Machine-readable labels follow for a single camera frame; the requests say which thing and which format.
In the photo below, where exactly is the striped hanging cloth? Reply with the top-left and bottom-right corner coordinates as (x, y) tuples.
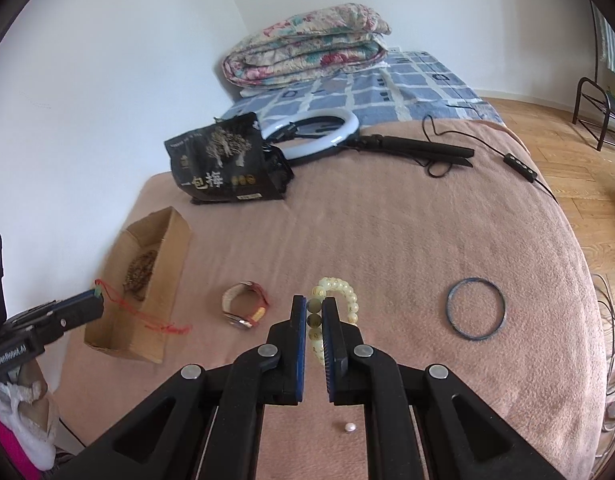
(590, 1), (615, 81)

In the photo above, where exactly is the beige strap wristwatch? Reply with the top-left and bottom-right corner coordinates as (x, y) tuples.
(222, 281), (271, 331)

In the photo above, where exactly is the pink blanket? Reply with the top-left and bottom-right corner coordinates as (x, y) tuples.
(51, 120), (609, 480)

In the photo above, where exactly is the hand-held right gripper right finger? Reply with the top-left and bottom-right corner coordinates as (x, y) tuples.
(321, 296), (569, 480)

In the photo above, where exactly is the cardboard box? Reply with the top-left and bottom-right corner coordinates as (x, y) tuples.
(84, 206), (192, 364)

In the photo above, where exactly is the folded floral quilt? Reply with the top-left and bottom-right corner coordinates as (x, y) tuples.
(222, 3), (393, 89)

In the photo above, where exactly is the blue bangle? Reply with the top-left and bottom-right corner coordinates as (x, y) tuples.
(445, 277), (507, 342)

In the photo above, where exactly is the blue checked bed sheet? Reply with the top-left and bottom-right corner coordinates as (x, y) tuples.
(221, 50), (506, 130)

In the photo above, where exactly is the white plastic bag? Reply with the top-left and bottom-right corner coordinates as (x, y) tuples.
(0, 379), (59, 472)

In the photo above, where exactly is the pink cloth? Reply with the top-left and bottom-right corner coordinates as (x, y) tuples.
(0, 404), (35, 480)

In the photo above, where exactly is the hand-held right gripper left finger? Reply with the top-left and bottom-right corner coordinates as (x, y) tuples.
(52, 295), (308, 480)

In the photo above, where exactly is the black cable with remote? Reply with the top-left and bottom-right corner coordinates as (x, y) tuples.
(421, 113), (561, 207)

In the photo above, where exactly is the pale bead bracelet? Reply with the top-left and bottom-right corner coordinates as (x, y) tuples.
(307, 276), (362, 367)

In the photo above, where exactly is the dark metal shoe rack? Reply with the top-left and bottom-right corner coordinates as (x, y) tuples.
(572, 77), (615, 154)

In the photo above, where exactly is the black folded tripod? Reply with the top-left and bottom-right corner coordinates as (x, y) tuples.
(339, 133), (476, 169)

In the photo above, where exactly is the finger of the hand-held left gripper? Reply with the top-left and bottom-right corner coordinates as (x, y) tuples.
(7, 287), (106, 347)

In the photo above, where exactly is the brown bead necklace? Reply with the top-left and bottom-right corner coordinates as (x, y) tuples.
(122, 249), (161, 304)

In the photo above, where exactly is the black snack bag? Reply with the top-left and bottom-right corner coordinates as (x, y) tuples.
(164, 112), (294, 206)

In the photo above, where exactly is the red string charm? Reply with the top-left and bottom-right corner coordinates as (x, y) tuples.
(93, 280), (193, 337)

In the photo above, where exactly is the white ring light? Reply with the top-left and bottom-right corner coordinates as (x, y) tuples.
(260, 110), (361, 166)

